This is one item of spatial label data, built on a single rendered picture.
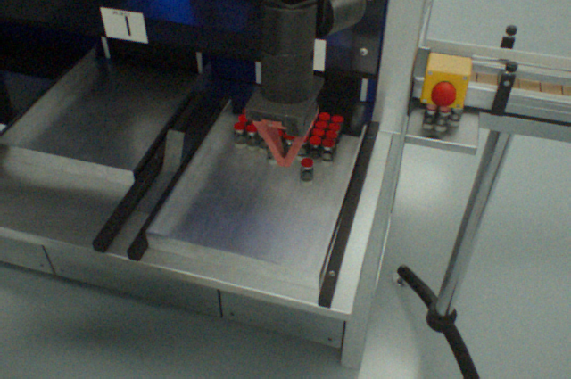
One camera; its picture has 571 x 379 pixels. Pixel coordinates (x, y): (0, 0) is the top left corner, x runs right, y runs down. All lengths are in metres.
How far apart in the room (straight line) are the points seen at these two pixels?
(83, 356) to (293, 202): 1.09
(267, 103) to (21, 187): 0.54
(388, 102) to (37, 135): 0.64
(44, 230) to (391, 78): 0.61
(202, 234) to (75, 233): 0.19
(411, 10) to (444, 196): 1.38
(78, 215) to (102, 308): 1.00
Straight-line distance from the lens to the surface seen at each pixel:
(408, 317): 1.88
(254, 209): 0.91
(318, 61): 1.01
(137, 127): 1.10
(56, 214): 0.98
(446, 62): 1.00
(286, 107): 0.61
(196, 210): 0.92
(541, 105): 1.16
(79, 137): 1.10
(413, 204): 2.19
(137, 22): 1.12
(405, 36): 0.96
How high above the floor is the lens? 1.55
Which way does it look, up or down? 42 degrees down
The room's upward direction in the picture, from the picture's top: straight up
